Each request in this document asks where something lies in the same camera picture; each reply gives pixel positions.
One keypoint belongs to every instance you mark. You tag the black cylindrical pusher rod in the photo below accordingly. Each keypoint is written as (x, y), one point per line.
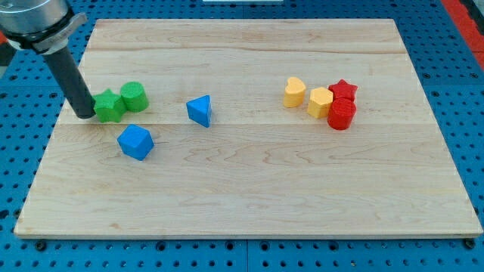
(64, 69)

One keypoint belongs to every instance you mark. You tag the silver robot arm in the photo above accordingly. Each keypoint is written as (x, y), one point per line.
(44, 26)

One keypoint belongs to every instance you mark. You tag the green star block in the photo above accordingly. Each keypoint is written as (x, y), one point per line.
(109, 107)

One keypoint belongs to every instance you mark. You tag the blue cube block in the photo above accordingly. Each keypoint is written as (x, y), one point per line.
(136, 142)

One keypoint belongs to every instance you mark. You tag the red star block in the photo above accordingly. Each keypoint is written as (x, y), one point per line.
(343, 90)

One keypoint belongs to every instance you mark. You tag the green cylinder block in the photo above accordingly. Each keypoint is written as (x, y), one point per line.
(134, 97)

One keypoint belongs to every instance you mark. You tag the blue triangle block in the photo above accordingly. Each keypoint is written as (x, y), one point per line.
(200, 110)

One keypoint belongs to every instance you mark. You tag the light wooden board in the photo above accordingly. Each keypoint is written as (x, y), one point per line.
(261, 170)

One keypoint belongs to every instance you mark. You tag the yellow heart block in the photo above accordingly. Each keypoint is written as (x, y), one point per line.
(294, 92)

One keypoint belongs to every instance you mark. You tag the yellow hexagon block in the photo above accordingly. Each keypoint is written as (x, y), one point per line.
(320, 100)

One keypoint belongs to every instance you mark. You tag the red cylinder block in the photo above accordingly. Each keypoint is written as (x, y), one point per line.
(341, 114)

